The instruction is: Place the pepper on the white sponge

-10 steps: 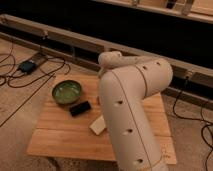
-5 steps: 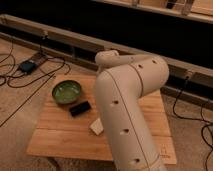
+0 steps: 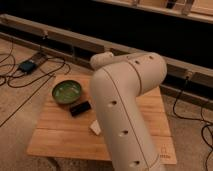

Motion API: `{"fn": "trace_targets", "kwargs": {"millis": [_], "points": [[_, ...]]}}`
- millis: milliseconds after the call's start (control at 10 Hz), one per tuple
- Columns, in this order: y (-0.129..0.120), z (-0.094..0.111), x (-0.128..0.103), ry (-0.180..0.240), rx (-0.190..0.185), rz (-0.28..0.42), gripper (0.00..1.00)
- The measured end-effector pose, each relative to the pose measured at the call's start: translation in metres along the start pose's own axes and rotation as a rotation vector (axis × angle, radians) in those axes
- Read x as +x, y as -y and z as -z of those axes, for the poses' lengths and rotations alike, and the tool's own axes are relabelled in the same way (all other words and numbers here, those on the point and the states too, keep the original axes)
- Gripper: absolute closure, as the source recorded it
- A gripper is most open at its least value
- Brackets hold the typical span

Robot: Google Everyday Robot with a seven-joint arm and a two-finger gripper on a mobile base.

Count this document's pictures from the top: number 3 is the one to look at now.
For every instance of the black power adapter box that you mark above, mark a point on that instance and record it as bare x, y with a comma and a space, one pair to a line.
27, 66

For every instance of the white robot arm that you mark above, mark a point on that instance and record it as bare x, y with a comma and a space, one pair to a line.
116, 83

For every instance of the black rectangular block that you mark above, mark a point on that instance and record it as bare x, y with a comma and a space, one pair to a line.
80, 108

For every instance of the white sponge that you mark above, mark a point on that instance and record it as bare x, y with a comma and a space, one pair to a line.
95, 127

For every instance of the wooden table board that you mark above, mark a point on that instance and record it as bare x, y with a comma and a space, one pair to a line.
58, 134

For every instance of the green bowl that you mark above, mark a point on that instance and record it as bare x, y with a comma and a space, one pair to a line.
67, 92

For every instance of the long wooden rail frame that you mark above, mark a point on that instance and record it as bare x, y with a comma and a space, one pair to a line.
200, 78

